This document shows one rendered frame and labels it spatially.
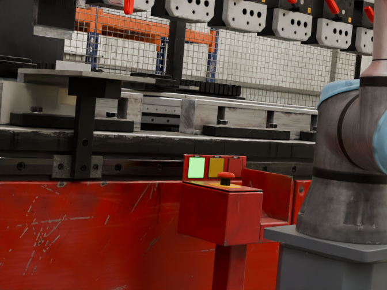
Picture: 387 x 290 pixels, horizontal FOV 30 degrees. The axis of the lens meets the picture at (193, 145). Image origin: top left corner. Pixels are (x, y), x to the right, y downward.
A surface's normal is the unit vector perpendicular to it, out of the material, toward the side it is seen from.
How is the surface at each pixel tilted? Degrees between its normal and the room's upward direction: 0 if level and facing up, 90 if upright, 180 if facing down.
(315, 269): 90
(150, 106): 90
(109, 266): 90
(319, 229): 90
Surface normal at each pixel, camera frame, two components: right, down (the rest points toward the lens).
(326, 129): -0.97, 0.04
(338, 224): -0.30, -0.28
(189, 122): -0.75, -0.03
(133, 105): 0.66, 0.10
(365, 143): -0.94, 0.25
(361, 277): 0.01, 0.05
